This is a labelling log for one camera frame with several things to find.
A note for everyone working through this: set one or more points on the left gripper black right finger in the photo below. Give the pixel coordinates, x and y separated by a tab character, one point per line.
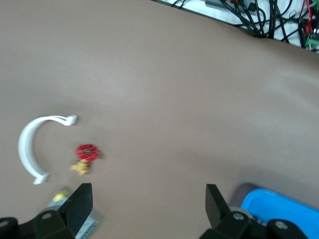
216	211

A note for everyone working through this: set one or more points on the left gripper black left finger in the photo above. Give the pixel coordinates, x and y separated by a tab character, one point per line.
74	211

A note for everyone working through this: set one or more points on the blue plastic tray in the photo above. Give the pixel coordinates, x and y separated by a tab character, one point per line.
286	211

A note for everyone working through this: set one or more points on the metal mesh power supply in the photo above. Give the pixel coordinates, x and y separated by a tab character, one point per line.
93	221

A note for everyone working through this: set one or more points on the brass valve red handwheel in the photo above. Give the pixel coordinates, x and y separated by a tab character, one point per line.
82	168

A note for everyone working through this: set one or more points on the white curved pipe clamp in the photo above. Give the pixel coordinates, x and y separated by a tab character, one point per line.
25	149

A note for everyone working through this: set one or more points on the green circuit board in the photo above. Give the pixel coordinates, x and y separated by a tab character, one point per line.
313	42

